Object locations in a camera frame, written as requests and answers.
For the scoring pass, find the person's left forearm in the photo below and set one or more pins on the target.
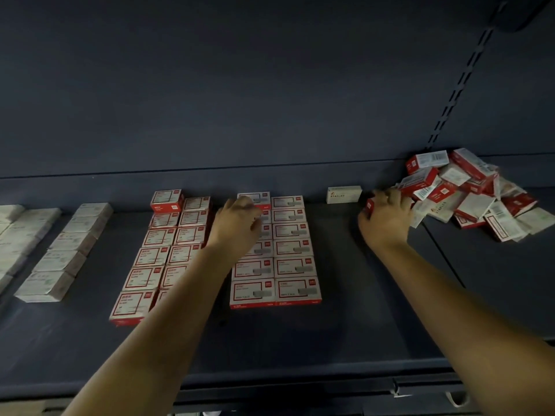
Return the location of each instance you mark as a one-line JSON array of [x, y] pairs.
[[156, 338]]

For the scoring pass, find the dark metal shelf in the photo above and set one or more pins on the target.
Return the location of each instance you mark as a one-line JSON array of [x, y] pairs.
[[217, 73]]

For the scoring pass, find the pile of red white boxes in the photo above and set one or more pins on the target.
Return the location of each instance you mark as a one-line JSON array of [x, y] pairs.
[[468, 195]]

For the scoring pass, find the person's right hand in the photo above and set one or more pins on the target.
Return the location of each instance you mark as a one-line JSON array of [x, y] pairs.
[[386, 222]]

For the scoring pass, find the white paper card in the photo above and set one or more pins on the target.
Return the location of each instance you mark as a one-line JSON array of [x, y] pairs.
[[399, 390]]

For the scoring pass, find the person's left hand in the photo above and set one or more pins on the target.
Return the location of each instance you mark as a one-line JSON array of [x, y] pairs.
[[234, 228]]

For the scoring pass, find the person's right forearm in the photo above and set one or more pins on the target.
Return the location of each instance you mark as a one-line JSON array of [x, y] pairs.
[[468, 329]]

